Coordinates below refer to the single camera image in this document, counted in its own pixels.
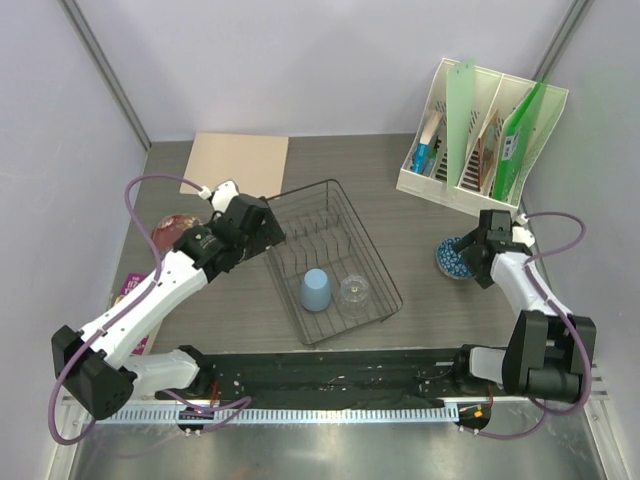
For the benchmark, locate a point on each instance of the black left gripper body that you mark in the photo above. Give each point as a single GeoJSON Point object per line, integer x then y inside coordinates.
{"type": "Point", "coordinates": [252, 246]}

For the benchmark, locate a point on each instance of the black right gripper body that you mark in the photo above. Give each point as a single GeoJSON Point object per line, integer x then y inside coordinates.
{"type": "Point", "coordinates": [481, 277]}

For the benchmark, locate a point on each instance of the blue patterned bowl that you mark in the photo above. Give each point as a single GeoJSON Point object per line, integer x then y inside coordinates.
{"type": "Point", "coordinates": [450, 263]}

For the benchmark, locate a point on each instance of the red floral plate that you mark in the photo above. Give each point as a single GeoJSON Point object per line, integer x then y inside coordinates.
{"type": "Point", "coordinates": [170, 229]}

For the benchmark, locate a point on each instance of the clear glass cup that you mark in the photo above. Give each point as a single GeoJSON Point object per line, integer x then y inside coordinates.
{"type": "Point", "coordinates": [354, 296]}

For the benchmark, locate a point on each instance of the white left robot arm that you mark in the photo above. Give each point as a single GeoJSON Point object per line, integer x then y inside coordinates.
{"type": "Point", "coordinates": [96, 364]}

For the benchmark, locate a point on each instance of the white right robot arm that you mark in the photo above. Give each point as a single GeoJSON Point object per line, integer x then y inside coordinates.
{"type": "Point", "coordinates": [550, 352]}

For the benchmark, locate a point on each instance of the beige cutting board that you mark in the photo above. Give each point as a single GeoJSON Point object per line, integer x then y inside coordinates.
{"type": "Point", "coordinates": [255, 163]}

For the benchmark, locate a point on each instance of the light blue plastic cup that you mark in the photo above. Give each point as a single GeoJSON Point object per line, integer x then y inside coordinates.
{"type": "Point", "coordinates": [315, 290]}

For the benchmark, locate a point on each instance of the white file organizer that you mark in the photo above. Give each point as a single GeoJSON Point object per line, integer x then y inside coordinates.
{"type": "Point", "coordinates": [492, 89]}

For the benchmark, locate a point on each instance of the brown picture book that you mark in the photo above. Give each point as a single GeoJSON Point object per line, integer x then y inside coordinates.
{"type": "Point", "coordinates": [487, 142]}

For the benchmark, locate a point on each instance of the dark green folder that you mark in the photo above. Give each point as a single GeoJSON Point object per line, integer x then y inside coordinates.
{"type": "Point", "coordinates": [516, 134]}

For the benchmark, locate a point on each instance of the blue book in organizer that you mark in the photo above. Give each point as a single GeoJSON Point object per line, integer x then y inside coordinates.
{"type": "Point", "coordinates": [426, 146]}

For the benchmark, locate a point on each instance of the purple treehouse book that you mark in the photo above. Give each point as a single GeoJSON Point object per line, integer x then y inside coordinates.
{"type": "Point", "coordinates": [131, 281]}

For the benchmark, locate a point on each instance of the light green folder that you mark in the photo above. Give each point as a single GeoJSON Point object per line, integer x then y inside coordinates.
{"type": "Point", "coordinates": [460, 83]}

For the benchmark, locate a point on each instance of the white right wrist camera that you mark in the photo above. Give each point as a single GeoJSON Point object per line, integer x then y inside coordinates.
{"type": "Point", "coordinates": [521, 234]}

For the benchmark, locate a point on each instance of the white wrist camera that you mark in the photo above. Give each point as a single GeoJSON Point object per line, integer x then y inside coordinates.
{"type": "Point", "coordinates": [221, 196]}
{"type": "Point", "coordinates": [521, 234]}

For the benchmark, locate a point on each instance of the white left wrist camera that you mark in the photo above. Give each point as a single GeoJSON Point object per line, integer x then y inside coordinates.
{"type": "Point", "coordinates": [221, 196]}

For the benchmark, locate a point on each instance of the black wire dish rack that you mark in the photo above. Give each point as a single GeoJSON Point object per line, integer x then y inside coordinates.
{"type": "Point", "coordinates": [323, 230]}

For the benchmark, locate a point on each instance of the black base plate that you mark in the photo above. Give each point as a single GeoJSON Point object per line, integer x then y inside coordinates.
{"type": "Point", "coordinates": [356, 379]}

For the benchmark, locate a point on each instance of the white slotted cable duct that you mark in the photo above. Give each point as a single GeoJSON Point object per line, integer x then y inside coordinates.
{"type": "Point", "coordinates": [173, 413]}

